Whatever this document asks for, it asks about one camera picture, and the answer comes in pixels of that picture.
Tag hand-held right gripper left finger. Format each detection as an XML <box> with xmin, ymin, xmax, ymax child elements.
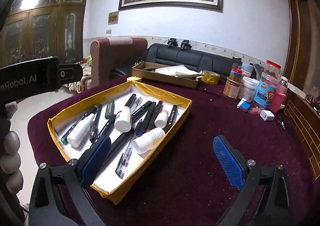
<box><xmin>28</xmin><ymin>135</ymin><xmax>112</xmax><ymax>226</ymax></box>

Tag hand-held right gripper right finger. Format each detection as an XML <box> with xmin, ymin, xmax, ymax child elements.
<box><xmin>212</xmin><ymin>135</ymin><xmax>294</xmax><ymax>226</ymax></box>

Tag yellow cardboard box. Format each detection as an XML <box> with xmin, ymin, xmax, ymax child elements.
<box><xmin>47</xmin><ymin>77</ymin><xmax>193</xmax><ymax>205</ymax></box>

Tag clear gel pen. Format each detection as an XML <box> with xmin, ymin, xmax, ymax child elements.
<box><xmin>115</xmin><ymin>118</ymin><xmax>143</xmax><ymax>179</ymax></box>

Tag long white squeeze bottle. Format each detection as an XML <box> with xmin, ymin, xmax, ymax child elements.
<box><xmin>66</xmin><ymin>113</ymin><xmax>96</xmax><ymax>148</ymax></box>

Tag dark pen with silver clip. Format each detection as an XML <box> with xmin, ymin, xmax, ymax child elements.
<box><xmin>89</xmin><ymin>104</ymin><xmax>103</xmax><ymax>141</ymax></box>

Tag green-capped black marker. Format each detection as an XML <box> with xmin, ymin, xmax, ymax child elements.
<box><xmin>61</xmin><ymin>107</ymin><xmax>97</xmax><ymax>144</ymax></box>

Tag round white plastic bottle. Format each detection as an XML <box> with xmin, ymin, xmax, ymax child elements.
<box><xmin>114</xmin><ymin>107</ymin><xmax>132</xmax><ymax>133</ymax></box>

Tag large white pill bottle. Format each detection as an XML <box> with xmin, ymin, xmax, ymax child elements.
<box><xmin>132</xmin><ymin>127</ymin><xmax>167</xmax><ymax>155</ymax></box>

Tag pile of markers and pens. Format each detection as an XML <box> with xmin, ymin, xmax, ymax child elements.
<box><xmin>60</xmin><ymin>93</ymin><xmax>179</xmax><ymax>179</ymax></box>

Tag small white red-capped bottle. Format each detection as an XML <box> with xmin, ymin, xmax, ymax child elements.
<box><xmin>154</xmin><ymin>109</ymin><xmax>168</xmax><ymax>128</ymax></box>

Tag person's left hand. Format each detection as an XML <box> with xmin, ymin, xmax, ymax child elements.
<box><xmin>0</xmin><ymin>101</ymin><xmax>24</xmax><ymax>193</ymax></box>

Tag purple velvet tablecloth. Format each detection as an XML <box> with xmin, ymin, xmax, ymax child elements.
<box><xmin>27</xmin><ymin>74</ymin><xmax>320</xmax><ymax>226</ymax></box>

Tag wooden glass-door cabinet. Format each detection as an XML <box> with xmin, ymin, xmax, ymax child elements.
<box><xmin>0</xmin><ymin>0</ymin><xmax>90</xmax><ymax>68</ymax></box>

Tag floral blanket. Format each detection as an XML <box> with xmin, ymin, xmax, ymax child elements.
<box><xmin>67</xmin><ymin>57</ymin><xmax>93</xmax><ymax>93</ymax></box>

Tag blue and white tube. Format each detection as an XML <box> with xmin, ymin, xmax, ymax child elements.
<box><xmin>236</xmin><ymin>98</ymin><xmax>252</xmax><ymax>112</ymax></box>

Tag white charger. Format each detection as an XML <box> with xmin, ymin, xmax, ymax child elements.
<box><xmin>259</xmin><ymin>110</ymin><xmax>275</xmax><ymax>122</ymax></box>

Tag orange canister with colourful lids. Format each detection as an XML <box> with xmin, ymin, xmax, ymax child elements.
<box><xmin>223</xmin><ymin>62</ymin><xmax>245</xmax><ymax>99</ymax></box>

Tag white plastic jar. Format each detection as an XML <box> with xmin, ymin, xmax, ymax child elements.
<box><xmin>240</xmin><ymin>77</ymin><xmax>258</xmax><ymax>103</ymax></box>

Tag blue cartoon canister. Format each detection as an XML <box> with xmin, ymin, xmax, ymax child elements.
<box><xmin>253</xmin><ymin>72</ymin><xmax>280</xmax><ymax>110</ymax></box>

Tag pink bottle with knitted sleeve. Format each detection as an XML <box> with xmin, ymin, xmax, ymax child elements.
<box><xmin>269</xmin><ymin>76</ymin><xmax>287</xmax><ymax>113</ymax></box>

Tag gold tape roll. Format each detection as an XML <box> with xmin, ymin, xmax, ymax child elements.
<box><xmin>201</xmin><ymin>70</ymin><xmax>221</xmax><ymax>85</ymax></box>

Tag wooden brick-pattern counter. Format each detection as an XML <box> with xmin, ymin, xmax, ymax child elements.
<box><xmin>285</xmin><ymin>92</ymin><xmax>320</xmax><ymax>175</ymax></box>

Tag brown armchair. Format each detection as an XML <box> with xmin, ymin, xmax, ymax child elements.
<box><xmin>89</xmin><ymin>37</ymin><xmax>148</xmax><ymax>88</ymax></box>

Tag white cup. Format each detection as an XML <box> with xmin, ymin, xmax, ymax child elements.
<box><xmin>242</xmin><ymin>62</ymin><xmax>255</xmax><ymax>78</ymax></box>

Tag white flat box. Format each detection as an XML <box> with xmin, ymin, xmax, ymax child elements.
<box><xmin>286</xmin><ymin>82</ymin><xmax>307</xmax><ymax>98</ymax></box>

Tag black leather sofa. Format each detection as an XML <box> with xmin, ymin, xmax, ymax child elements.
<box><xmin>144</xmin><ymin>43</ymin><xmax>244</xmax><ymax>80</ymax></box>

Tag brown cardboard box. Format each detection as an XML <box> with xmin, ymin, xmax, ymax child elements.
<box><xmin>131</xmin><ymin>62</ymin><xmax>203</xmax><ymax>89</ymax></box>

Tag heap of assorted clutter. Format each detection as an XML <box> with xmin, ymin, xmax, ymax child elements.
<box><xmin>306</xmin><ymin>94</ymin><xmax>320</xmax><ymax>116</ymax></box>

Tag red-lidded clear jar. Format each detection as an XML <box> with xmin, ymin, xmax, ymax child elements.
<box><xmin>264</xmin><ymin>60</ymin><xmax>282</xmax><ymax>80</ymax></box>

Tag white papers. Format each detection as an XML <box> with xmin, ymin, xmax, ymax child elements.
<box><xmin>155</xmin><ymin>65</ymin><xmax>198</xmax><ymax>78</ymax></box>

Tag small yellow wall sign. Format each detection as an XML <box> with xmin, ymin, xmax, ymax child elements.
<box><xmin>108</xmin><ymin>11</ymin><xmax>119</xmax><ymax>26</ymax></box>

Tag wooden door frame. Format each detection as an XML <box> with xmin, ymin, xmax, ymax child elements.
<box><xmin>282</xmin><ymin>0</ymin><xmax>320</xmax><ymax>92</ymax></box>

